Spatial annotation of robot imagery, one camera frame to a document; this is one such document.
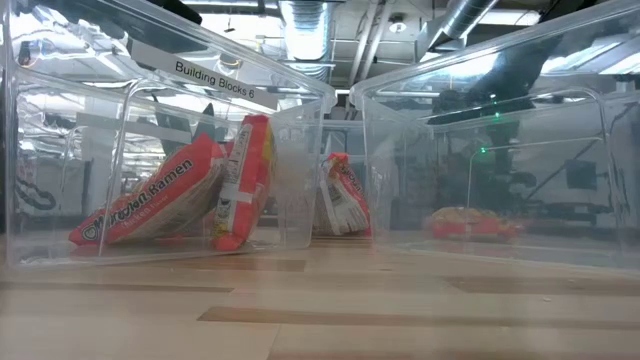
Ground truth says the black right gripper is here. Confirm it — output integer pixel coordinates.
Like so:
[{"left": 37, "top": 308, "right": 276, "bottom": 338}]
[{"left": 429, "top": 87, "right": 539, "bottom": 201}]

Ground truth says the orange Maruchan ramen pack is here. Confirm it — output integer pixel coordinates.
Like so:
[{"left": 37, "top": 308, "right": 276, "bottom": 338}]
[
  {"left": 312, "top": 152, "right": 373, "bottom": 238},
  {"left": 210, "top": 113, "right": 277, "bottom": 252},
  {"left": 428, "top": 206, "right": 524, "bottom": 242},
  {"left": 68, "top": 132, "right": 229, "bottom": 248}
]

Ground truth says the large clear plastic bin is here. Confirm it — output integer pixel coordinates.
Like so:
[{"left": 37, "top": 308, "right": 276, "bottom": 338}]
[{"left": 348, "top": 0, "right": 640, "bottom": 279}]

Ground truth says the small clear plastic bin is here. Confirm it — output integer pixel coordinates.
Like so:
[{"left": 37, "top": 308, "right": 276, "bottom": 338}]
[{"left": 272, "top": 118, "right": 381, "bottom": 239}]

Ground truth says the round ceiling fixture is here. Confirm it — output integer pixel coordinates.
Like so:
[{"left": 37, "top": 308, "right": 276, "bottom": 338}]
[{"left": 387, "top": 14, "right": 409, "bottom": 35}]

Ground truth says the labelled clear plastic bin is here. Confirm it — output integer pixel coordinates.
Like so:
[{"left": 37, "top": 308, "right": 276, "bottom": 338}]
[{"left": 0, "top": 0, "right": 337, "bottom": 271}]

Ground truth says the white Building Blocks label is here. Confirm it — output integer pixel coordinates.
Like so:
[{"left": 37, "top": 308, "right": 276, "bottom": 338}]
[{"left": 130, "top": 38, "right": 279, "bottom": 111}]

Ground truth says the slanted silver ventilation duct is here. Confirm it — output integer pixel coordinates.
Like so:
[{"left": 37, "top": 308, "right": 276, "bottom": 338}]
[{"left": 417, "top": 0, "right": 501, "bottom": 51}]

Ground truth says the wide silver ventilation duct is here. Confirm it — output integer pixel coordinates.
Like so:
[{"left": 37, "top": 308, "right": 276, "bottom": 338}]
[{"left": 279, "top": 0, "right": 335, "bottom": 81}]

